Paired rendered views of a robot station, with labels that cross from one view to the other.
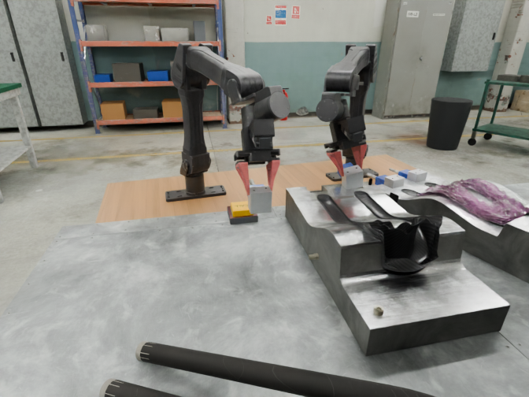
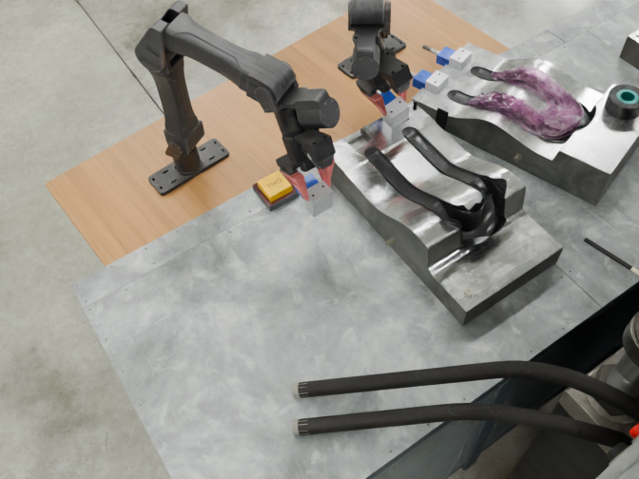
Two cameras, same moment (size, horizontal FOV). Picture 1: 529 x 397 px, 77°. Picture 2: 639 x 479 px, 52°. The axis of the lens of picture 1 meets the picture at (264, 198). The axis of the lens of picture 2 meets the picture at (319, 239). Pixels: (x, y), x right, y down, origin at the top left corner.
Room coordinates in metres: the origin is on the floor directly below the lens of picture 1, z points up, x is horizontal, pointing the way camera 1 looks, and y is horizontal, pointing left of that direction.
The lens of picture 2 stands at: (-0.10, 0.27, 2.00)
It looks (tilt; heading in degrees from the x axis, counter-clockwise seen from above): 55 degrees down; 343
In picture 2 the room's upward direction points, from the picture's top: 6 degrees counter-clockwise
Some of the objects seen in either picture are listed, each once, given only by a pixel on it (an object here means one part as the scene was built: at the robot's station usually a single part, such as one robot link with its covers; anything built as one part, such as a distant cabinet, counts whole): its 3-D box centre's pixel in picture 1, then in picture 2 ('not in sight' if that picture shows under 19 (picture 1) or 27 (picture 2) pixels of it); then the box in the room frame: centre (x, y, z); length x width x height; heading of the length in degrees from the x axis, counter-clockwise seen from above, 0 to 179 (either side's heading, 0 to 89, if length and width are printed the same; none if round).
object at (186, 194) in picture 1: (194, 183); (185, 157); (1.03, 0.23, 0.84); 0.20 x 0.07 x 0.08; 107
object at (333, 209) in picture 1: (373, 212); (436, 176); (0.67, -0.25, 0.92); 0.35 x 0.16 x 0.09; 12
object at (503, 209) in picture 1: (475, 194); (530, 97); (0.81, -0.56, 0.90); 0.26 x 0.18 x 0.08; 29
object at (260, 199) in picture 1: (256, 191); (305, 184); (0.76, 0.02, 0.93); 0.13 x 0.05 x 0.05; 12
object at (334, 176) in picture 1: (353, 165); (372, 45); (1.21, -0.34, 0.84); 0.20 x 0.07 x 0.08; 107
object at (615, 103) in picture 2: not in sight; (625, 102); (0.68, -0.72, 0.93); 0.08 x 0.08 x 0.04
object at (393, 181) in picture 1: (382, 180); (420, 79); (1.02, -0.39, 0.86); 0.13 x 0.05 x 0.05; 29
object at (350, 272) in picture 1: (369, 234); (435, 197); (0.65, -0.24, 0.87); 0.50 x 0.26 x 0.14; 12
